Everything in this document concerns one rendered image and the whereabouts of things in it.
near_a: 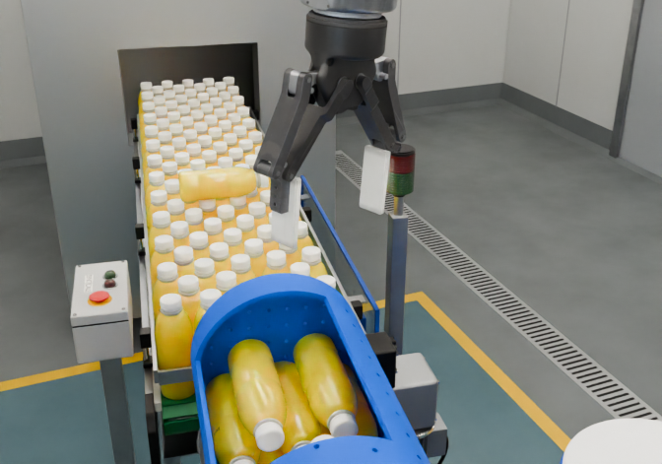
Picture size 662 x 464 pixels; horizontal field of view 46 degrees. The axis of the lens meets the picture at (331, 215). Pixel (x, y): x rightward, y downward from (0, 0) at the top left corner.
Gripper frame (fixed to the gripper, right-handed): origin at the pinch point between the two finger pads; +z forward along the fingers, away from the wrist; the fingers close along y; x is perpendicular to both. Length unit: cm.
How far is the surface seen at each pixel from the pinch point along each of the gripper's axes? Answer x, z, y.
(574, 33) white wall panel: -183, 46, -474
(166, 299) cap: -55, 40, -22
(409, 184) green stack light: -43, 27, -79
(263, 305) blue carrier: -32, 32, -23
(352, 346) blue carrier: -10.6, 28.7, -20.1
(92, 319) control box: -62, 43, -11
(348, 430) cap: -6.9, 39.0, -16.2
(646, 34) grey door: -121, 34, -437
